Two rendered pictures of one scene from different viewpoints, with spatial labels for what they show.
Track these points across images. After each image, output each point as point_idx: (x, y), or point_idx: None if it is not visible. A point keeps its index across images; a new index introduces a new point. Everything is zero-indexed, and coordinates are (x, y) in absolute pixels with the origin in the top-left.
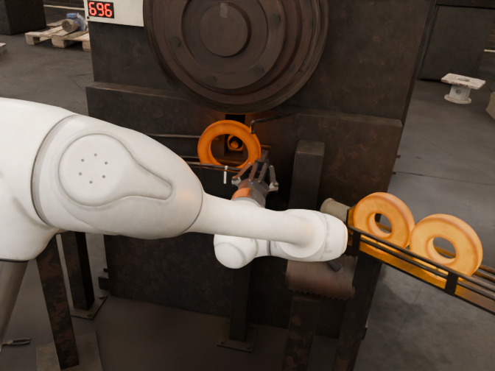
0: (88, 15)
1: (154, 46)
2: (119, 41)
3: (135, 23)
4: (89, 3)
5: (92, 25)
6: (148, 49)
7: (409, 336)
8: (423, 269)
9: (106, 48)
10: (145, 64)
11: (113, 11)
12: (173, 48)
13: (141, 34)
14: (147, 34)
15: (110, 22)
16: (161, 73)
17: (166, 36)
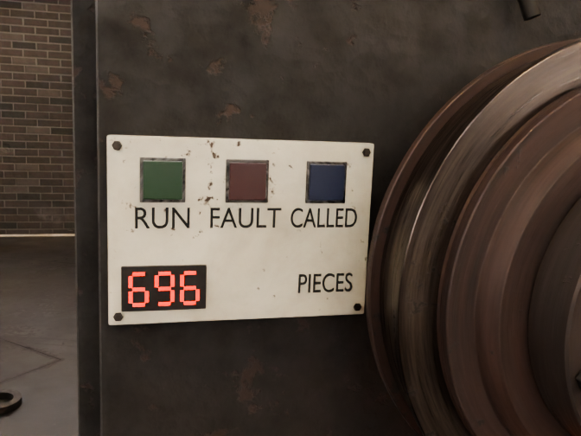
0: (118, 309)
1: (423, 384)
2: (202, 366)
3: (269, 311)
4: (129, 275)
5: (118, 334)
6: (286, 373)
7: None
8: None
9: (157, 391)
10: (274, 413)
11: (204, 289)
12: (578, 399)
13: (271, 337)
14: (407, 356)
15: (192, 320)
16: (318, 430)
17: (503, 357)
